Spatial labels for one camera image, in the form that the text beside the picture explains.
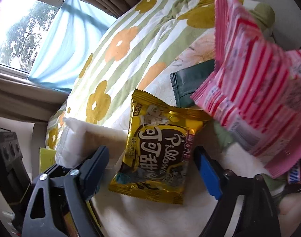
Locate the floral striped blanket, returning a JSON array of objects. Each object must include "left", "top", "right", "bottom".
[{"left": 45, "top": 0, "right": 275, "bottom": 153}]

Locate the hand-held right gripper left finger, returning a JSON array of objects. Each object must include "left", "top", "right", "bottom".
[{"left": 22, "top": 145, "right": 110, "bottom": 237}]

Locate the dark green snack packet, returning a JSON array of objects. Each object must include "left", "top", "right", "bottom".
[{"left": 170, "top": 60, "right": 216, "bottom": 108}]

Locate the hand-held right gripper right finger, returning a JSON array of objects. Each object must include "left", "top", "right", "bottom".
[{"left": 193, "top": 146, "right": 281, "bottom": 237}]

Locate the cream white snack packet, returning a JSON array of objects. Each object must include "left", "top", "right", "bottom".
[{"left": 55, "top": 117, "right": 131, "bottom": 169}]

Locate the window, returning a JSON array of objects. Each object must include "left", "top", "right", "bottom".
[{"left": 0, "top": 0, "right": 67, "bottom": 74}]

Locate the brown blue candy bar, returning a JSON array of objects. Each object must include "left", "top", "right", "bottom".
[{"left": 286, "top": 163, "right": 301, "bottom": 185}]

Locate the pink striped snack packet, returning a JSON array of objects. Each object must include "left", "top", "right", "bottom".
[{"left": 191, "top": 0, "right": 301, "bottom": 178}]

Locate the gold snack packet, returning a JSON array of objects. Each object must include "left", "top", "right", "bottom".
[{"left": 108, "top": 89, "right": 211, "bottom": 205}]

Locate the light blue cloth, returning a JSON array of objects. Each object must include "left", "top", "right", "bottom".
[{"left": 27, "top": 0, "right": 117, "bottom": 92}]

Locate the green cardboard box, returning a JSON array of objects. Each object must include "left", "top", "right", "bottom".
[{"left": 39, "top": 148, "right": 101, "bottom": 237}]

